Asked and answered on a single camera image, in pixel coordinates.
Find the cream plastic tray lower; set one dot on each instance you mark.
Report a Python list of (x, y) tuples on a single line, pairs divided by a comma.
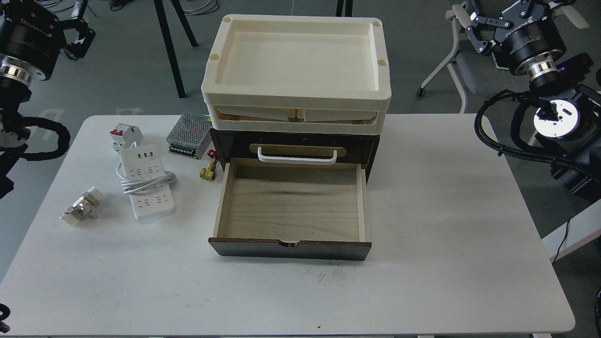
[(296, 120)]

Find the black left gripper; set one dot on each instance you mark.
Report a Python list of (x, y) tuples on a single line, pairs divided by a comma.
[(31, 33)]

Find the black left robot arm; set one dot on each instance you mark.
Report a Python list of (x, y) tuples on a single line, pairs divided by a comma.
[(16, 77)]

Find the open wooden drawer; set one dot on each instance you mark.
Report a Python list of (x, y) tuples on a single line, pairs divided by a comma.
[(292, 211)]

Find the cream plastic tray top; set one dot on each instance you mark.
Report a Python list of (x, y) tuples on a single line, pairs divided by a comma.
[(306, 62)]

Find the cream plastic tray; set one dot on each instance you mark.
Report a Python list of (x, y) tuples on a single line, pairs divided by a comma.
[(306, 62), (296, 120)]

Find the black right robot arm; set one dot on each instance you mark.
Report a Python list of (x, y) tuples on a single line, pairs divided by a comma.
[(558, 118)]

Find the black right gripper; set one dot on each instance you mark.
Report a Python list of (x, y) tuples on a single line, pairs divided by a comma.
[(532, 32)]

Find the metal mesh power supply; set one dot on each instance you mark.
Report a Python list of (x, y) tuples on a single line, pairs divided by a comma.
[(190, 136)]

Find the white red circuit breaker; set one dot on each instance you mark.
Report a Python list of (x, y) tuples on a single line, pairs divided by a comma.
[(124, 135)]

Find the small metal white connector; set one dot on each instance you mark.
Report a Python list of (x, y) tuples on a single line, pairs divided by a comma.
[(83, 208)]

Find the white power strip with cable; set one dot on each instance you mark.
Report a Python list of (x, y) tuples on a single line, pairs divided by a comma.
[(145, 181)]

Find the grey office chair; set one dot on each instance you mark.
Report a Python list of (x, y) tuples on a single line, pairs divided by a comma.
[(485, 75)]

